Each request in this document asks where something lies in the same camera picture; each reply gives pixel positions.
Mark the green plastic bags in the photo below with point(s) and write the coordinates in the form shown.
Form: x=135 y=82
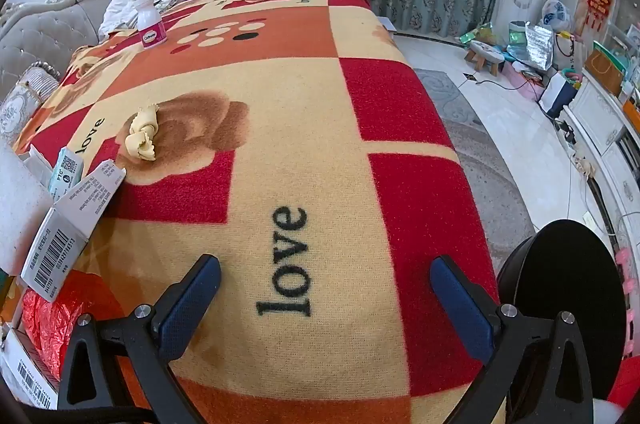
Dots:
x=480 y=36

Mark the grey tufted sofa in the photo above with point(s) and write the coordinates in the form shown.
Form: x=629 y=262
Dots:
x=35 y=38

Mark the white television cabinet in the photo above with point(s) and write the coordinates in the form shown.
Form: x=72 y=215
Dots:
x=600 y=123

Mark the pink box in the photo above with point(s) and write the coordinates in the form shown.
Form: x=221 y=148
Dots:
x=522 y=79

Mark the white and navy bag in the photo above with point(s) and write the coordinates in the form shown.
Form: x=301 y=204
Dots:
x=557 y=96

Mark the teal and white tissue pack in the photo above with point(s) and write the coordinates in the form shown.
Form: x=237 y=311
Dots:
x=65 y=174

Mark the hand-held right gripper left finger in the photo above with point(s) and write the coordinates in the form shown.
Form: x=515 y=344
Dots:
x=192 y=304

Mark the small white barcode box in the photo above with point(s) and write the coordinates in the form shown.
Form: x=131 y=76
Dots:
x=55 y=254

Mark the grey lace-trimmed pillow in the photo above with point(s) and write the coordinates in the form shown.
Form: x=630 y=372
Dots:
x=20 y=103

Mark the grey patterned rug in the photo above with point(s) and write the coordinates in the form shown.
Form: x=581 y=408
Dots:
x=480 y=163

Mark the silver foil bag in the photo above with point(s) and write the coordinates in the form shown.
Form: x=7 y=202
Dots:
x=539 y=46

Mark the small wooden stool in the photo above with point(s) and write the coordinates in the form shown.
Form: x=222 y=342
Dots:
x=485 y=53

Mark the printed red and yellow blanket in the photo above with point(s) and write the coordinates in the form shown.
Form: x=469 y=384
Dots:
x=300 y=128

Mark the white power strip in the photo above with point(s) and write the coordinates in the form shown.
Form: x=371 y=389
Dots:
x=583 y=164

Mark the orange gift bag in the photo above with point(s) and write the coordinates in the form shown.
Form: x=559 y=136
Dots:
x=605 y=66

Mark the person's leg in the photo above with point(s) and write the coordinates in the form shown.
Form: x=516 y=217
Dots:
x=629 y=384

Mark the white crumpled cloth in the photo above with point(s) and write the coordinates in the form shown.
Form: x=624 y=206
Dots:
x=122 y=6

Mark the black round bin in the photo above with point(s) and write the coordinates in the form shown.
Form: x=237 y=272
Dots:
x=565 y=264

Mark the pink dumbbell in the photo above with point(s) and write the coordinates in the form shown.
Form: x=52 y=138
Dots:
x=625 y=271

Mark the red plastic bag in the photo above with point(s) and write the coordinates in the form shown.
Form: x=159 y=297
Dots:
x=55 y=319

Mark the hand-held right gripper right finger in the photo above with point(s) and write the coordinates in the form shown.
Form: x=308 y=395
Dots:
x=460 y=309

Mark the white and blue plastic bag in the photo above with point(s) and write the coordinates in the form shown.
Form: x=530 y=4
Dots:
x=555 y=14

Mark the red hanging decoration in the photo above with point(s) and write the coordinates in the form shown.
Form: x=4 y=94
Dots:
x=595 y=8

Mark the white cardboard carton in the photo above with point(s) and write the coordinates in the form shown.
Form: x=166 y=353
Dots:
x=25 y=369

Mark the white bottle with pink label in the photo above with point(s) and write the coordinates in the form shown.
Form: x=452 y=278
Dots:
x=150 y=23

